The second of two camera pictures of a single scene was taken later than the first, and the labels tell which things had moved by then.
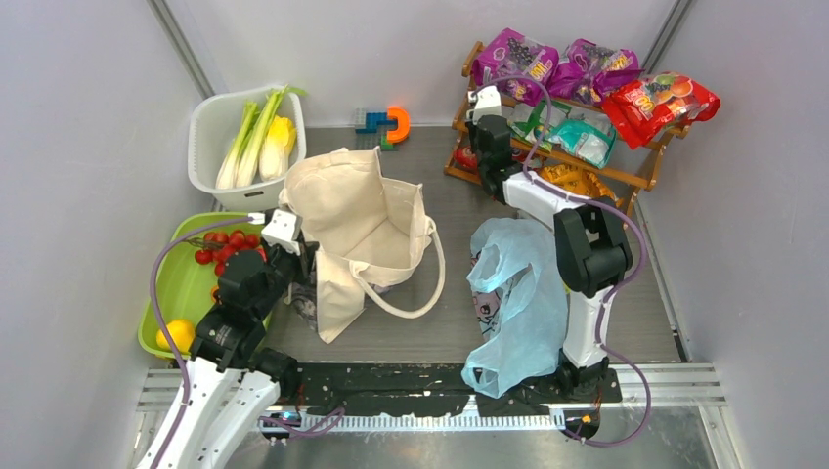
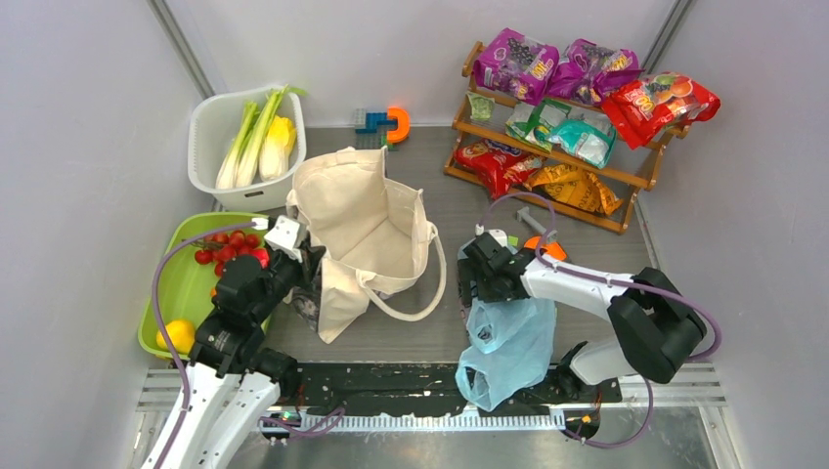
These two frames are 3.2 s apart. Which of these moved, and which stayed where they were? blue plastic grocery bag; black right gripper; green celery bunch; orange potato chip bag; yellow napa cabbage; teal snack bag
Moved: blue plastic grocery bag; black right gripper
Stayed: yellow napa cabbage; teal snack bag; green celery bunch; orange potato chip bag
